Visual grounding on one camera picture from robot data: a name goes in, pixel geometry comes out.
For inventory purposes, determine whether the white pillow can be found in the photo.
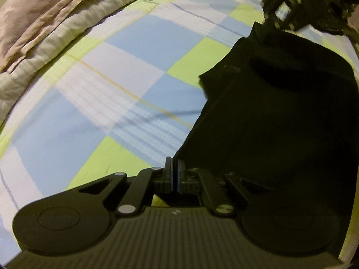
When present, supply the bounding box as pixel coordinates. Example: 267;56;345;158
0;0;159;125

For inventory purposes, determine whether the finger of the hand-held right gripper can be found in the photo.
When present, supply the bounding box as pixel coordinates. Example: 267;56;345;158
262;0;287;28
280;0;307;32

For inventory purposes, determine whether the checkered bed sheet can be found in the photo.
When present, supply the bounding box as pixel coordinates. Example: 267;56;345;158
0;0;359;264

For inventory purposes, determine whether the pink folded blanket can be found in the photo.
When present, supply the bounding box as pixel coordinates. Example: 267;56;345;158
0;0;198;73

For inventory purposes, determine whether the black garment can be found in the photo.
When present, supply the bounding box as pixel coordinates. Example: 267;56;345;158
174;21;359;261

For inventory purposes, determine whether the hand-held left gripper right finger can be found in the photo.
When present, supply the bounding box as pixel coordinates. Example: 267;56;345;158
175;159;274;217

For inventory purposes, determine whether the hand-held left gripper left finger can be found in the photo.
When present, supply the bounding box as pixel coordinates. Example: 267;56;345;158
79;157;172;218

